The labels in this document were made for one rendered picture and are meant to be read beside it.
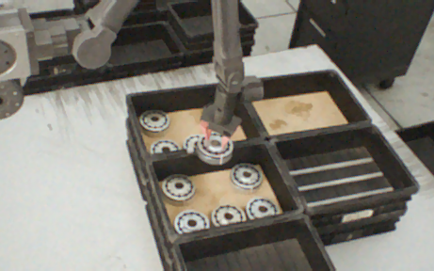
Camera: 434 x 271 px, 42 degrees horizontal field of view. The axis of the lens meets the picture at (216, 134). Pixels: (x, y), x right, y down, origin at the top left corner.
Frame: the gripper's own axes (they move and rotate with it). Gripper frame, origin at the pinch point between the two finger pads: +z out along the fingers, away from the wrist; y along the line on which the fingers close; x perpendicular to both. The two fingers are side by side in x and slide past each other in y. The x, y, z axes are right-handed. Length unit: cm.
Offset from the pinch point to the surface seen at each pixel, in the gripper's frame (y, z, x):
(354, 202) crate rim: -42.3, 10.0, -11.3
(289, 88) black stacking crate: -5, 15, -57
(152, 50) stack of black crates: 80, 65, -107
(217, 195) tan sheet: -4.2, 21.2, -0.4
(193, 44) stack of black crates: 56, 49, -104
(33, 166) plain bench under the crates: 58, 36, 11
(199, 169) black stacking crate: 4.9, 19.0, -4.5
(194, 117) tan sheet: 18.6, 20.8, -27.6
